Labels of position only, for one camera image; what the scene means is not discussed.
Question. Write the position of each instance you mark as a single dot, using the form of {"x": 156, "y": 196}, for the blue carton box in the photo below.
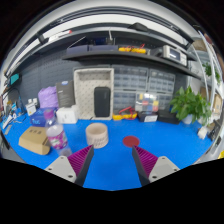
{"x": 37, "y": 118}

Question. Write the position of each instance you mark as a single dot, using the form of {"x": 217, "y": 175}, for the black box with white label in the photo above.
{"x": 148, "y": 117}

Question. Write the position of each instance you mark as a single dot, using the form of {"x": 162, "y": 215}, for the flat round red coaster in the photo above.
{"x": 131, "y": 141}

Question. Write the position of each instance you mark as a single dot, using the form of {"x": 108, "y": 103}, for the clear organizer with coloured parts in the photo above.
{"x": 147, "y": 102}

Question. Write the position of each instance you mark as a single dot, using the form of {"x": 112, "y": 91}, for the beige ribbed cup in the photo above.
{"x": 97, "y": 135}

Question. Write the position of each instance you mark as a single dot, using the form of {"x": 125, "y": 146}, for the green potted plant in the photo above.
{"x": 190, "y": 103}

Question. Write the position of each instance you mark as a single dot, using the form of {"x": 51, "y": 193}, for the beige perforated tray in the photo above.
{"x": 85, "y": 86}

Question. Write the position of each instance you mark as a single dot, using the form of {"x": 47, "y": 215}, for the small white printed box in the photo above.
{"x": 31, "y": 108}

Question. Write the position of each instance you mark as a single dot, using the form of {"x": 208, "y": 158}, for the purple plastic bag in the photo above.
{"x": 47, "y": 96}

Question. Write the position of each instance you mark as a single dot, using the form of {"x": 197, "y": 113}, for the grey small-parts drawer cabinet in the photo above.
{"x": 162, "y": 81}
{"x": 130, "y": 80}

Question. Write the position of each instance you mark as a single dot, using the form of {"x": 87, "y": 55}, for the small white power adapter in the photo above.
{"x": 202, "y": 132}

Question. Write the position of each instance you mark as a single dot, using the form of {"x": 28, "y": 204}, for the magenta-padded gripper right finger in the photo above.
{"x": 163, "y": 166}

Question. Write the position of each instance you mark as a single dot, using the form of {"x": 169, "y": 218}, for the black rectangular speaker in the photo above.
{"x": 102, "y": 101}

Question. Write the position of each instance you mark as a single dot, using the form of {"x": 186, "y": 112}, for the white carton box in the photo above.
{"x": 66, "y": 115}

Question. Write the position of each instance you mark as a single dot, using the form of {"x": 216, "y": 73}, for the white metal shelf rack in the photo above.
{"x": 208, "y": 66}

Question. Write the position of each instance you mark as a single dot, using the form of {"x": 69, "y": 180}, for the black wall shelf with equipment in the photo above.
{"x": 126, "y": 56}

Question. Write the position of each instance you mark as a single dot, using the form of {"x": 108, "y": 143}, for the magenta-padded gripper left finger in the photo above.
{"x": 61, "y": 166}

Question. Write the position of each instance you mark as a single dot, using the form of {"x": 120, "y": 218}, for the flat black case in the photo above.
{"x": 169, "y": 116}

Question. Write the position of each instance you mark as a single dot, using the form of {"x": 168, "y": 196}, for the clear bottle with purple cap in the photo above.
{"x": 57, "y": 138}

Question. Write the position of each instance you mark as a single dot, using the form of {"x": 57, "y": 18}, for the dark grey upright carton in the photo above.
{"x": 65, "y": 93}

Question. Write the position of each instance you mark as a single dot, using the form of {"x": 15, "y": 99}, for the brown cardboard box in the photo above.
{"x": 33, "y": 140}

